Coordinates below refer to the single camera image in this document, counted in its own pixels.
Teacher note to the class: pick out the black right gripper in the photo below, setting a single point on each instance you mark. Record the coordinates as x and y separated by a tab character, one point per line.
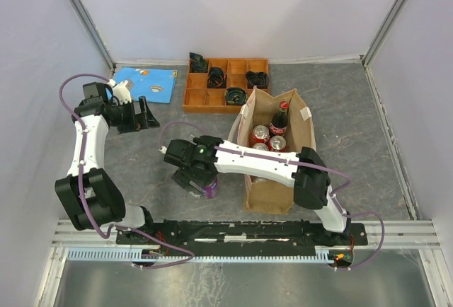
182	177

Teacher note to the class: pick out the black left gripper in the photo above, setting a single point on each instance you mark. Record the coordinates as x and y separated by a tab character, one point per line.
136	122

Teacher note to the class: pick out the purple soda can front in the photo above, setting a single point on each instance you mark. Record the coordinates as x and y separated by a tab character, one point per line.
211	190

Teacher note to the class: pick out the red cola can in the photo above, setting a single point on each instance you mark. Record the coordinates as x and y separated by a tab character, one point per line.
260	146
277	143
259	134

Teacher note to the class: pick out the tan canvas tote bag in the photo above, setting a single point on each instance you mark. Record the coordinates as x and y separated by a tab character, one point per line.
266	196

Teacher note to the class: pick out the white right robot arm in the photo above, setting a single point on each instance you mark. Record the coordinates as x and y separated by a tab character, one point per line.
314	186

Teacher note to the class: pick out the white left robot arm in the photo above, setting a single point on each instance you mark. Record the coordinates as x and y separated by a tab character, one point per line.
89	196

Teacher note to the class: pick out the blue patterned cloth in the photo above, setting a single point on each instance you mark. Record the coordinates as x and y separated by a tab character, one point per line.
156	85

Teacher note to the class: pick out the orange compartment tray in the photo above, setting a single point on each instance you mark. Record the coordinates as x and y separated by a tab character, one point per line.
200	98

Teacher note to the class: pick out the dark patterned tie corner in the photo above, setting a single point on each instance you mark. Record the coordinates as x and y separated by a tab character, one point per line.
198	64

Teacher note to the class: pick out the black rolled belt middle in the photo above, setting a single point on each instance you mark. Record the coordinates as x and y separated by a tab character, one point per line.
216	78

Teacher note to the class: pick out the black rolled belt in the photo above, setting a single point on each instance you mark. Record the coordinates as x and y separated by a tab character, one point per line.
257	79
216	78

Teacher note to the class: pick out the blue yellow rolled tie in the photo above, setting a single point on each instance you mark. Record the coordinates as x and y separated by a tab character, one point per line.
235	96

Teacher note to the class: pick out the black rolled belt right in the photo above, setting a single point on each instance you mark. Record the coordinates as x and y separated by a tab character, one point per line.
257	79

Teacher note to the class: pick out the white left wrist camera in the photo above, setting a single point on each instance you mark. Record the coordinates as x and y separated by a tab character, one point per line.
122	90

